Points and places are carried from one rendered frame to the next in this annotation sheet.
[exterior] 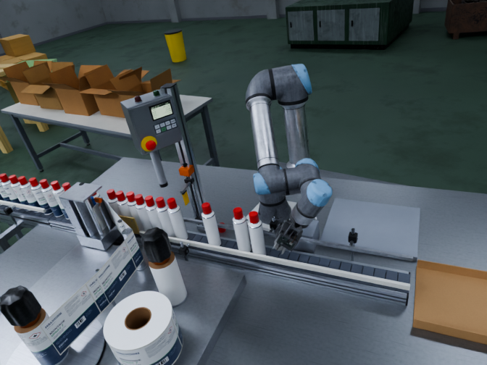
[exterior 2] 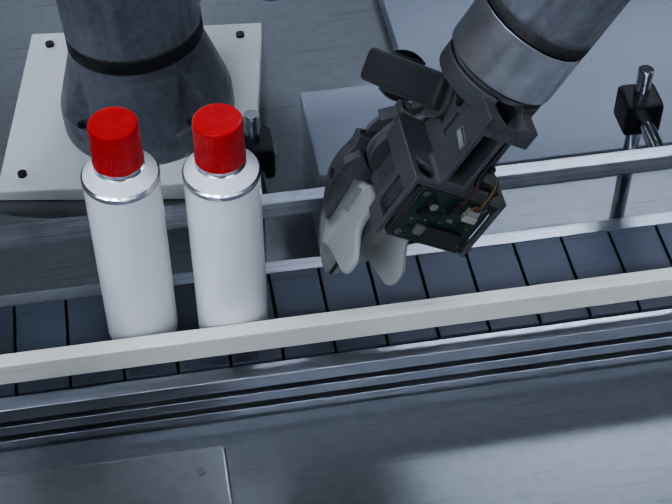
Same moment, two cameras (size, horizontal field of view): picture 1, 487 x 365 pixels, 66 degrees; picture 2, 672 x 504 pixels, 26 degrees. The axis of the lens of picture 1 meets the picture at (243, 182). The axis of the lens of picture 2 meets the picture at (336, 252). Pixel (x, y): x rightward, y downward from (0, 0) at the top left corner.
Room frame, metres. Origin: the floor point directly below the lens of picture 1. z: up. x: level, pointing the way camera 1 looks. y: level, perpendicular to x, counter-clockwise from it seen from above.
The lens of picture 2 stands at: (0.46, 0.35, 1.71)
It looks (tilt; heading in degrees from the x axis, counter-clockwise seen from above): 47 degrees down; 322
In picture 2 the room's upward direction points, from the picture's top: straight up
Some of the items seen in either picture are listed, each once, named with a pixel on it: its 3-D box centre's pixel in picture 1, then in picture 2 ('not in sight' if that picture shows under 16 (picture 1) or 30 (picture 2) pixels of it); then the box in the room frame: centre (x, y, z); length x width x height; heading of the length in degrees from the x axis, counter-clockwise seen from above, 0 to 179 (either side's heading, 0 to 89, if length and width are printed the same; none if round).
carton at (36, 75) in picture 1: (51, 87); not in sight; (3.72, 1.69, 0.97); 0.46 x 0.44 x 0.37; 57
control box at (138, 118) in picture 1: (153, 122); not in sight; (1.33, 0.30, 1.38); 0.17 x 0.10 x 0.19; 117
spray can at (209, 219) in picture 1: (210, 225); not in sight; (1.16, 0.16, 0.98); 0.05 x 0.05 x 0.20
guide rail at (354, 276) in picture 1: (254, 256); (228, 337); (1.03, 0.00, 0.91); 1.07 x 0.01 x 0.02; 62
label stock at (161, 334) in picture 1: (145, 333); not in sight; (0.73, 0.37, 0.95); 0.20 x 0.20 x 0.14
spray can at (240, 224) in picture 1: (241, 230); (129, 233); (1.09, 0.04, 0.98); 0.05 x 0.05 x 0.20
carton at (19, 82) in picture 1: (31, 83); not in sight; (4.02, 2.01, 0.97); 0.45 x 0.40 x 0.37; 144
